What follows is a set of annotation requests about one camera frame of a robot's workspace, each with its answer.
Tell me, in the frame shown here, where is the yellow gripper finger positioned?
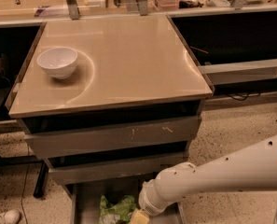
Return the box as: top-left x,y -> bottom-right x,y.
130,209 -> 149,224

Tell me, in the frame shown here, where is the open bottom grey drawer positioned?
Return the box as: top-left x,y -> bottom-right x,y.
71,173 -> 187,224

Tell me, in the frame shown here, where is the black table leg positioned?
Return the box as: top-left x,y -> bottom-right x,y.
33,162 -> 48,199

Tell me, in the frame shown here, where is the black cable under bench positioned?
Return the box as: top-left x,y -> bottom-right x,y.
226,91 -> 262,102

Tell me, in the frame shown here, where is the top grey drawer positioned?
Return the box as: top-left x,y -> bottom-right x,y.
25,116 -> 201,159

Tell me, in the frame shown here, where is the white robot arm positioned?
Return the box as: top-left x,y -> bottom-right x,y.
130,134 -> 277,224

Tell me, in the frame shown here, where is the green rice chip bag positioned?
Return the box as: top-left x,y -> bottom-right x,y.
98,195 -> 136,224

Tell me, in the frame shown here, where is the black floor cable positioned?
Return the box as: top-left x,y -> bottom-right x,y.
20,143 -> 32,224

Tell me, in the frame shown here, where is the white ceramic bowl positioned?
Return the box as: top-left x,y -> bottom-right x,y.
36,47 -> 78,79

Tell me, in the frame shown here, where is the grey drawer cabinet with counter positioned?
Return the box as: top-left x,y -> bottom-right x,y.
5,14 -> 215,224

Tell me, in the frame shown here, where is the white sneaker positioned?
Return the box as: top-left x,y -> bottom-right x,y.
0,209 -> 21,224

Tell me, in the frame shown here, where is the middle grey drawer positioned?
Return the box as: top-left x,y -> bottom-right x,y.
49,151 -> 188,185

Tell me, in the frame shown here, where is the grey metal upright post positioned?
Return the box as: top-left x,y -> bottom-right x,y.
66,0 -> 80,20

